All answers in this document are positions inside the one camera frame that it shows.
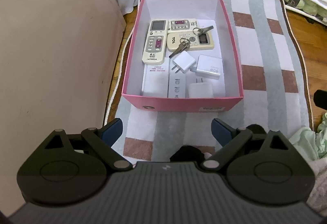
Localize slim white remote control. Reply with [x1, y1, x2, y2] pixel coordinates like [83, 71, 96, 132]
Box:
[168, 72, 186, 98]

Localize large white charger block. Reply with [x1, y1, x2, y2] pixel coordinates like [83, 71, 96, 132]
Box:
[190, 55, 223, 80]

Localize white remote back side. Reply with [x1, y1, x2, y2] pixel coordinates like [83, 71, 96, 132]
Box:
[142, 57, 170, 98]

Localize small white charger plug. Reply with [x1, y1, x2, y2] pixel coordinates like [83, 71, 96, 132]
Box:
[172, 51, 196, 74]

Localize long cream remote control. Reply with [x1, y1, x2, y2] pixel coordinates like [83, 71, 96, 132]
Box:
[142, 19, 168, 65]

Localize cream TCL remote control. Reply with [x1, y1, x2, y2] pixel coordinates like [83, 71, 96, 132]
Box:
[166, 31, 215, 52]

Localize keys with ring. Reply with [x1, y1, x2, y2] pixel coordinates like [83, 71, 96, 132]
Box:
[169, 38, 190, 58]

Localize silver key bunch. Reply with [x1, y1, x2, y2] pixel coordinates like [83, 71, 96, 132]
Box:
[192, 25, 214, 35]

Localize pink cardboard box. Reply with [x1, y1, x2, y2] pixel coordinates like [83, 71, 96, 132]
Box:
[122, 0, 243, 112]

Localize light green cloth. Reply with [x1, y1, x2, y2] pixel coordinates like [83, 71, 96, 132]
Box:
[289, 113, 326, 162]

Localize beige cabinet panel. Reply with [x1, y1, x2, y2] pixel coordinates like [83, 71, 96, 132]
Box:
[1, 0, 126, 215]

